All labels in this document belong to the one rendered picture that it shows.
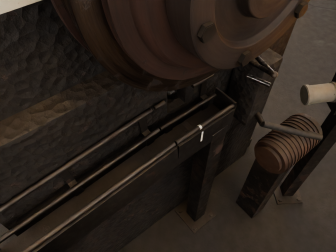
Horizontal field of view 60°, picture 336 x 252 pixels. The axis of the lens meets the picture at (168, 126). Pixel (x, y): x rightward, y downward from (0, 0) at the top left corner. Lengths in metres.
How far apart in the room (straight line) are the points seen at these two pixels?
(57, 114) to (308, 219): 1.21
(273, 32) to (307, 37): 1.95
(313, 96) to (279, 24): 0.45
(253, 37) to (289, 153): 0.57
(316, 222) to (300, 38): 1.38
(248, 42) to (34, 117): 0.39
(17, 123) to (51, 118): 0.06
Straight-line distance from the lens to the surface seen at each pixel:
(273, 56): 0.81
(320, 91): 0.93
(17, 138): 0.56
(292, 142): 0.99
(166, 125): 0.73
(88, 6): 0.36
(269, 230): 1.41
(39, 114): 0.58
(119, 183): 0.66
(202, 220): 1.36
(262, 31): 0.49
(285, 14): 0.51
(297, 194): 1.52
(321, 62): 2.25
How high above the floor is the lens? 1.28
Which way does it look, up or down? 52 degrees down
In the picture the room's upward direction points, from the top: straight up
